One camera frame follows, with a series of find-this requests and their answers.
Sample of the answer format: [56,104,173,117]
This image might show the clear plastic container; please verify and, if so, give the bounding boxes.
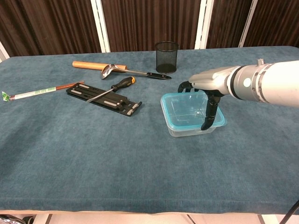
[161,93,226,138]

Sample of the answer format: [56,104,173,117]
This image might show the black flat mounting plate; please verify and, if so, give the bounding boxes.
[65,83,142,117]

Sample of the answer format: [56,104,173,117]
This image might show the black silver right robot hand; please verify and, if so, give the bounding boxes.
[178,66,240,131]

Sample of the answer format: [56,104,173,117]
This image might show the brown screen panel white frame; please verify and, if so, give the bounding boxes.
[198,0,257,49]
[93,0,211,52]
[0,41,10,63]
[238,0,299,47]
[0,0,110,58]

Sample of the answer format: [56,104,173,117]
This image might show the black orange screwdriver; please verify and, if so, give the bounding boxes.
[85,76,136,103]

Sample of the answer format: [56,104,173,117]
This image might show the blue plastic lid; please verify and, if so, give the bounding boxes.
[160,91,228,131]

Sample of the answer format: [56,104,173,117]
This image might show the wooden rolling pin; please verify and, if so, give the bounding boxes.
[71,61,128,70]

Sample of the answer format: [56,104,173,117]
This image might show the chopsticks in paper wrapper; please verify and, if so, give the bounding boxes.
[1,80,85,102]

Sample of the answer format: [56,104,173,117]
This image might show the metal spoon black handle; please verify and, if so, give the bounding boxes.
[100,63,172,80]

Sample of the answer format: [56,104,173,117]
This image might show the black mesh pen cup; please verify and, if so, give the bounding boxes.
[155,41,179,75]

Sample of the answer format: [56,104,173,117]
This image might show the blue table cloth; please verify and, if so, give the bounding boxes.
[0,45,299,215]

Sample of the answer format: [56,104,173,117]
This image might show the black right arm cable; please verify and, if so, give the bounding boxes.
[281,199,299,224]

